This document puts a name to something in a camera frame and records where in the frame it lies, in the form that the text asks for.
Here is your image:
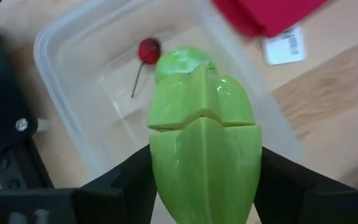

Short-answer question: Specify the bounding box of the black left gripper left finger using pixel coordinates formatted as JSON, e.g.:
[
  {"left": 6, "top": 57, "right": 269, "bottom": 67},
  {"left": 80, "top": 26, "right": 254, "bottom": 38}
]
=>
[{"left": 73, "top": 144, "right": 158, "bottom": 224}]

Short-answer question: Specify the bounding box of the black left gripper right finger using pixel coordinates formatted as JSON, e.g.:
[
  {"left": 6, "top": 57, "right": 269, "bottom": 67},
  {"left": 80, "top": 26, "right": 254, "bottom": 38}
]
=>
[{"left": 253, "top": 146, "right": 358, "bottom": 224}]

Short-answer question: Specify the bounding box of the green toy starfruit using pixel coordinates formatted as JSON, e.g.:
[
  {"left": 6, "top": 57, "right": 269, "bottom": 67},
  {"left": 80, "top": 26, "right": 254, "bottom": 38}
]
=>
[{"left": 147, "top": 63, "right": 263, "bottom": 224}]

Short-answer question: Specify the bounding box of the dark red toy cherry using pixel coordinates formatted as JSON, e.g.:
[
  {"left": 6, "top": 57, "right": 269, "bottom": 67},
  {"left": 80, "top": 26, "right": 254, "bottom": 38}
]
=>
[{"left": 130, "top": 37, "right": 162, "bottom": 99}]

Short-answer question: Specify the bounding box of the clear plastic tupperware container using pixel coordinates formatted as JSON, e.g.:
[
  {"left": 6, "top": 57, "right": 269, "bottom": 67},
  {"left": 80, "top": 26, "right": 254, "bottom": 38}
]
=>
[{"left": 32, "top": 0, "right": 304, "bottom": 183}]

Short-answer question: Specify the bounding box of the white cloth tag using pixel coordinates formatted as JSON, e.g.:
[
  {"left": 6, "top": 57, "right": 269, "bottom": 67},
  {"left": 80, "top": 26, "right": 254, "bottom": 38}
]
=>
[{"left": 262, "top": 25, "right": 308, "bottom": 67}]

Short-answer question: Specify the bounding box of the red cloth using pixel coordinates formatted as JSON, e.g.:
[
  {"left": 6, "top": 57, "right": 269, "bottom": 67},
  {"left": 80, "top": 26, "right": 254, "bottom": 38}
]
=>
[{"left": 210, "top": 0, "right": 331, "bottom": 40}]

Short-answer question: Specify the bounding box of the black metal table frame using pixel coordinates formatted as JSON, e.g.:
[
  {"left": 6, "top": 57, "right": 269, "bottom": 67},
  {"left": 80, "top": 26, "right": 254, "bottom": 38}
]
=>
[{"left": 0, "top": 136, "right": 55, "bottom": 190}]

